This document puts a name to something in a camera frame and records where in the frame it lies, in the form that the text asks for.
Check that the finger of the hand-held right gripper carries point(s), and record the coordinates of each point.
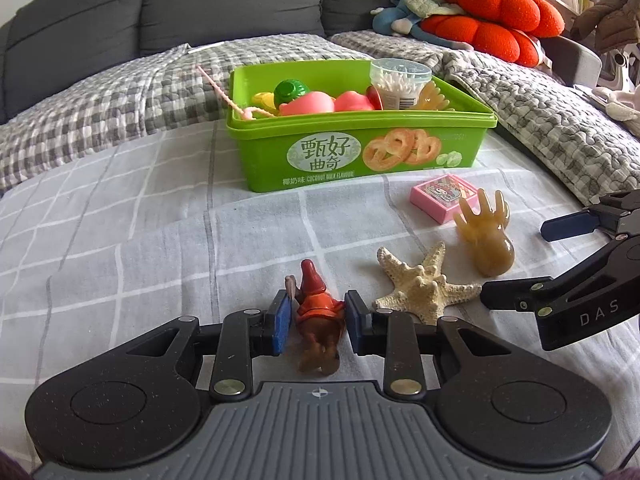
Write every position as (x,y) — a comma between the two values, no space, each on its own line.
(515,294)
(567,225)

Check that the dark grey sofa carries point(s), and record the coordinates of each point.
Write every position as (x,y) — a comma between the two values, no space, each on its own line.
(225,0)

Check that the brown jacket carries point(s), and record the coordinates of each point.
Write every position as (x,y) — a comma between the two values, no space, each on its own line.
(610,15)

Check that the grey chair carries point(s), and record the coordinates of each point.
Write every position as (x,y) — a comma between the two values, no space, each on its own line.
(575,60)

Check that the white plush toy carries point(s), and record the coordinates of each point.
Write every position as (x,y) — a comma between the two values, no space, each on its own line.
(620,107)

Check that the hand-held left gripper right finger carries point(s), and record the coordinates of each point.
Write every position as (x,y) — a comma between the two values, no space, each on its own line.
(354,325)

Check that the red flower cushion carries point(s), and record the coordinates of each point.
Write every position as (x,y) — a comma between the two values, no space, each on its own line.
(500,10)

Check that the grey gingham quilt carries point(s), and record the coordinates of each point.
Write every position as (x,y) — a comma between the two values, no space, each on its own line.
(100,105)
(540,120)

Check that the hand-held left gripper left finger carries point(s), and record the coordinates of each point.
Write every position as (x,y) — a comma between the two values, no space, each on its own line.
(281,325)

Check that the green plastic box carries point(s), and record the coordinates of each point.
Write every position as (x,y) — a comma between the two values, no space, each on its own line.
(270,160)

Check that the red plastic piece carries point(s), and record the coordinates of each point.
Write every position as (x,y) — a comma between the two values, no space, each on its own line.
(374,96)

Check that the clear cotton swab jar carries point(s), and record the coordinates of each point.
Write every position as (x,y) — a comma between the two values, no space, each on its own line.
(400,87)

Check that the white appliance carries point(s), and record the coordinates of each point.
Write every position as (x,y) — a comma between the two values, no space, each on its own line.
(622,67)

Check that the pink toy peach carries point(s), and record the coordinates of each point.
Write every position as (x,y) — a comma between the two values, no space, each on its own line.
(310,102)
(352,102)

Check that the green yellow toy fruit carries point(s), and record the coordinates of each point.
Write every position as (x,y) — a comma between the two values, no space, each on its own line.
(289,91)

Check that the pink twisted stick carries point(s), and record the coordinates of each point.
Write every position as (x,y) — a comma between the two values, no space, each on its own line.
(220,90)

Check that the amber rubber octopus toy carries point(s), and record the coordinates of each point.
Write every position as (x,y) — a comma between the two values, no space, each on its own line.
(490,245)
(432,97)

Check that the grey grid blanket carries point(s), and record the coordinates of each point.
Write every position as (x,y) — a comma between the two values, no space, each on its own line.
(125,240)

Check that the pink card box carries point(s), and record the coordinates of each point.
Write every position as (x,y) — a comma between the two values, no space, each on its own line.
(442,197)

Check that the red hat gnome figurine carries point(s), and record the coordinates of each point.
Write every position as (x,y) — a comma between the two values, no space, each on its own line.
(320,310)

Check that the blue plush toy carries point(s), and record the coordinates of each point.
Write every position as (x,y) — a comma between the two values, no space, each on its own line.
(400,15)

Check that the beige starfish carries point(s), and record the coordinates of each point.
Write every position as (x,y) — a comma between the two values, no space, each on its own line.
(425,285)

